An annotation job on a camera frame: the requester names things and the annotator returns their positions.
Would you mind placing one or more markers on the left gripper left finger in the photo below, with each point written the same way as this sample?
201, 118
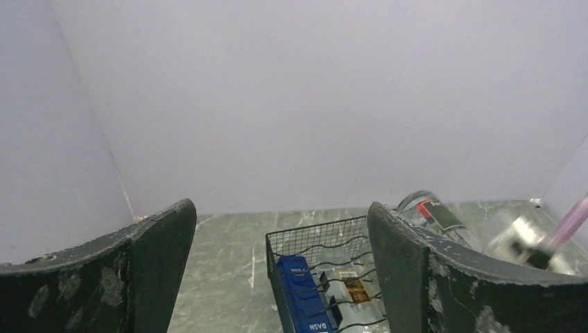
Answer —
125, 281

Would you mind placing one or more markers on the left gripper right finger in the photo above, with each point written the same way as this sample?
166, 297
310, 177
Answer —
431, 284

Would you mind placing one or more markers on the clear bottle black cap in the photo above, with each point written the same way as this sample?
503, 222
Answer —
352, 304

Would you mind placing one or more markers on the clear round labelled bottle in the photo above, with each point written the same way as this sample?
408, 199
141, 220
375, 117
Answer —
427, 210

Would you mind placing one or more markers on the tall blue square bottle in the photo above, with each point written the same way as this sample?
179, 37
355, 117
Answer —
306, 309

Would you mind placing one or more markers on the black wire wine rack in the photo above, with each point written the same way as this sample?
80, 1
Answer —
308, 241

